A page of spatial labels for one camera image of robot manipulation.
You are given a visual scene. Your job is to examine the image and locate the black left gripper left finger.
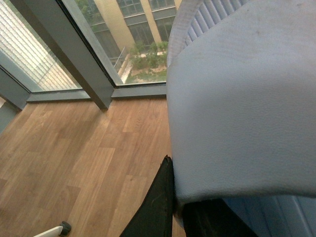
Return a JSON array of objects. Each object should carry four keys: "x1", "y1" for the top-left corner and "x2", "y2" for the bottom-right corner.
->
[{"x1": 120, "y1": 156, "x2": 174, "y2": 237}]

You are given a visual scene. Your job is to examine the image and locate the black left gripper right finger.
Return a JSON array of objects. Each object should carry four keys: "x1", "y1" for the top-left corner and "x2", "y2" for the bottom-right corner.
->
[{"x1": 182, "y1": 199, "x2": 257, "y2": 237}]

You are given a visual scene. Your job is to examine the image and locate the light blue slide slipper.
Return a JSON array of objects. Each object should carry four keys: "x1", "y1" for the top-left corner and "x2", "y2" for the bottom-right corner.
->
[{"x1": 166, "y1": 0, "x2": 316, "y2": 237}]

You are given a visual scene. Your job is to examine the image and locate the grey white office chair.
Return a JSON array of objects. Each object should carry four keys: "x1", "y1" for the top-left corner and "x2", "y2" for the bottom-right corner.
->
[{"x1": 34, "y1": 221, "x2": 72, "y2": 237}]

